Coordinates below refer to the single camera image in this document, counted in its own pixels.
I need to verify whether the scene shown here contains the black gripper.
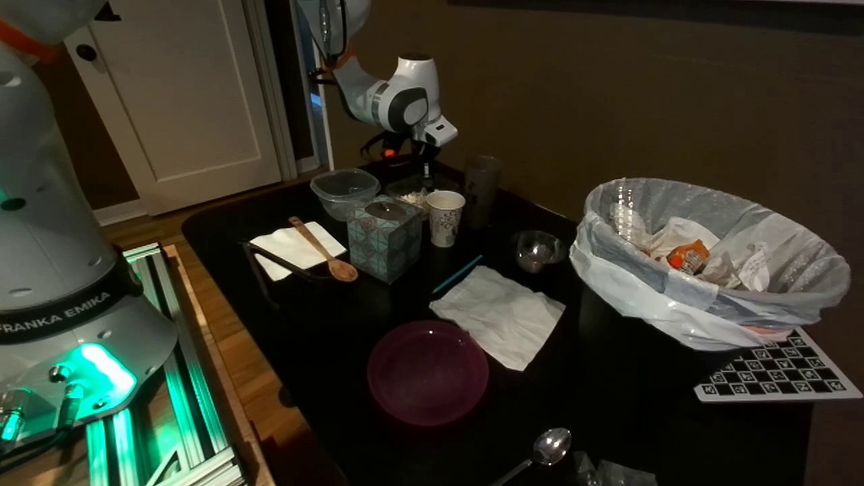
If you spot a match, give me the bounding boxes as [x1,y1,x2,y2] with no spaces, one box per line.
[363,130,442,179]

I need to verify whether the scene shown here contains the white paper towel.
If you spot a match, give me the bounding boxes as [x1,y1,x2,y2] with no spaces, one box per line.
[426,261,568,373]

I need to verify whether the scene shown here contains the trash bin with white bag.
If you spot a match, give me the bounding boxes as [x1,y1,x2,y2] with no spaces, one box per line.
[568,175,854,353]

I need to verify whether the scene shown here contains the clear container with cereal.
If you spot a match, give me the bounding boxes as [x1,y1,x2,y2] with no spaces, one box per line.
[383,172,453,207]

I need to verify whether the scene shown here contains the white paper cup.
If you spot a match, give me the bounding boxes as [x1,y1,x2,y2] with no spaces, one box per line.
[425,185,469,250]

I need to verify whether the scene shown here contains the patterned tissue box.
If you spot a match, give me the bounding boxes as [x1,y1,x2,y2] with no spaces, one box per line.
[345,196,426,287]

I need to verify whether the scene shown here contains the wooden spoon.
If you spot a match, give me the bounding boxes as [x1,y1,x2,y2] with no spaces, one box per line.
[287,212,363,287]

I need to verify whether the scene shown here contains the thin teal pen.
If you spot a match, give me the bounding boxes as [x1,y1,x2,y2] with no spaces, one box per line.
[429,254,487,299]

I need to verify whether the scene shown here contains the black tongs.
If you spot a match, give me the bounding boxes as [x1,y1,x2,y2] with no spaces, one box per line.
[243,241,307,279]

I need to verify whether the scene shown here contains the small metal cup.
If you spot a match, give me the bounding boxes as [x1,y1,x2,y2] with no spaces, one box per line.
[514,227,568,276]

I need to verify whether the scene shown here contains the white panel door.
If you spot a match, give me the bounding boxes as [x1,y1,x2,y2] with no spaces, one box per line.
[63,0,299,218]

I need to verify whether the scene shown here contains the purple plastic plate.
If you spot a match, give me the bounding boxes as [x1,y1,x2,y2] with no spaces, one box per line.
[365,319,495,428]

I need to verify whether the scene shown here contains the wooden board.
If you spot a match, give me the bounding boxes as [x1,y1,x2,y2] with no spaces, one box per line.
[164,241,278,486]

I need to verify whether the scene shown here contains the orange snack wrapper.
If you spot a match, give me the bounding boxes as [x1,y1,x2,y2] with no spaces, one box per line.
[665,238,714,276]

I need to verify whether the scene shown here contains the metal spoon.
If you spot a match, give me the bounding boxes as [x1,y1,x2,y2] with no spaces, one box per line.
[488,423,576,486]

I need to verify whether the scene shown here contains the crumpled white paper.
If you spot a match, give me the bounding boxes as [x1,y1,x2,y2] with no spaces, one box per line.
[644,212,773,292]

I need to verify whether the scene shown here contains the clear plastic packet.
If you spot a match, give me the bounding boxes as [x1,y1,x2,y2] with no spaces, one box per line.
[569,447,660,486]

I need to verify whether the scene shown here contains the black white checkerboard card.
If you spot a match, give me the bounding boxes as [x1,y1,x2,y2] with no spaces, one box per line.
[692,325,864,406]

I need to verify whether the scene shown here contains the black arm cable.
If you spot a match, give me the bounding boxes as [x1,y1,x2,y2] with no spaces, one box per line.
[307,0,351,90]

